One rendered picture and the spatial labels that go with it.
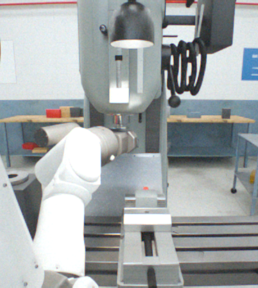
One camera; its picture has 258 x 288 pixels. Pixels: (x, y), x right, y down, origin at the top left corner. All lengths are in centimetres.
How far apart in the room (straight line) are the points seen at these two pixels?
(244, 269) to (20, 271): 64
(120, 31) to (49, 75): 475
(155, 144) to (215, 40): 46
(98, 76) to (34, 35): 478
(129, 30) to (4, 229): 30
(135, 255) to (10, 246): 41
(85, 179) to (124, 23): 24
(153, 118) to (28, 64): 444
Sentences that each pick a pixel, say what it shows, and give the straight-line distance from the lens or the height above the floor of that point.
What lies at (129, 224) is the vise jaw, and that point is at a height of 103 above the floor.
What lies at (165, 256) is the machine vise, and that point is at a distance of 57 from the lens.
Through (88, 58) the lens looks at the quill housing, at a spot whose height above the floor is 144.
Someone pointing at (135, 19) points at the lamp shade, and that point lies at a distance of 38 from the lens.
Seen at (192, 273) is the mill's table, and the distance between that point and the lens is 71.
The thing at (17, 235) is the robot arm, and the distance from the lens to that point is 20.
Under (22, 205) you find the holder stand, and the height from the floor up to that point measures 108.
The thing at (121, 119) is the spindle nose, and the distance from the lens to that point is 60.
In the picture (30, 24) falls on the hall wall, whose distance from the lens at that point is 536.
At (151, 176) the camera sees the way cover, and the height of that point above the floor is 101.
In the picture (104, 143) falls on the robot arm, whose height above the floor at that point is 126.
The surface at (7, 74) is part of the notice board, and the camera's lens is 545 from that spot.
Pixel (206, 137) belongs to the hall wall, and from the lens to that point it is 516.
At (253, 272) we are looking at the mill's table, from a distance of 77.
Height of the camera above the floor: 136
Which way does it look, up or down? 13 degrees down
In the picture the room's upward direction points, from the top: straight up
